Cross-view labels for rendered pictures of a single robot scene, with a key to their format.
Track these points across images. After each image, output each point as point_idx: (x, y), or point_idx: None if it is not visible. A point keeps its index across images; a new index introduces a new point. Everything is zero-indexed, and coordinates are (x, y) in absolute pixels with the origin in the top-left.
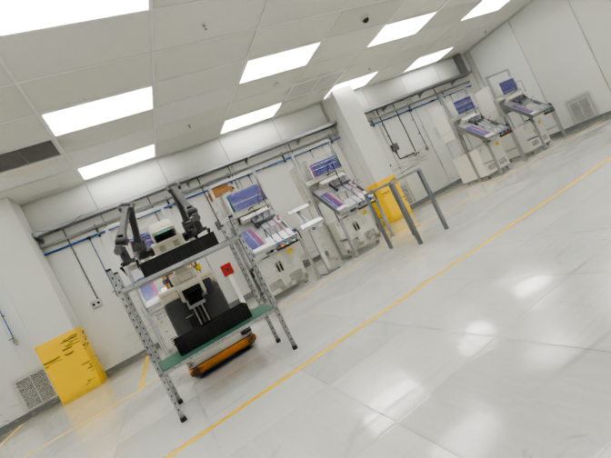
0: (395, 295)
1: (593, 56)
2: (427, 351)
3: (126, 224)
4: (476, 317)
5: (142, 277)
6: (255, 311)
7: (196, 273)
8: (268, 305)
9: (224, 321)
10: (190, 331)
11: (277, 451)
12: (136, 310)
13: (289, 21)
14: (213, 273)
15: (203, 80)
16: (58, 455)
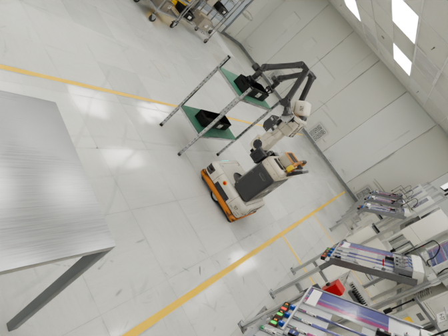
0: (92, 97)
1: None
2: (97, 43)
3: (291, 75)
4: (71, 31)
5: (391, 255)
6: (198, 125)
7: (263, 135)
8: (189, 117)
9: (208, 113)
10: (227, 124)
11: (149, 67)
12: (259, 117)
13: None
14: (265, 159)
15: None
16: None
